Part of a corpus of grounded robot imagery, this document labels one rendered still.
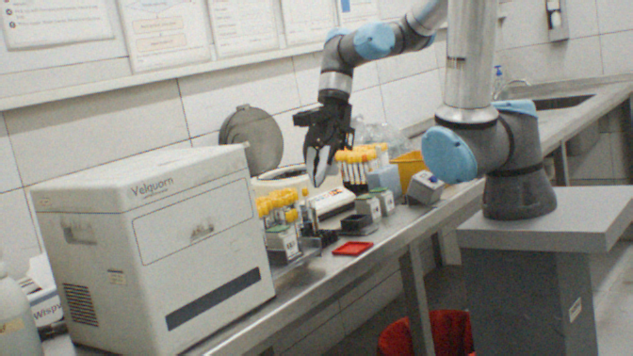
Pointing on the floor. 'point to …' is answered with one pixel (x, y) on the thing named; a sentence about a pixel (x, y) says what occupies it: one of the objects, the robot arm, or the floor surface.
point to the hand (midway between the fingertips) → (315, 181)
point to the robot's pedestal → (529, 302)
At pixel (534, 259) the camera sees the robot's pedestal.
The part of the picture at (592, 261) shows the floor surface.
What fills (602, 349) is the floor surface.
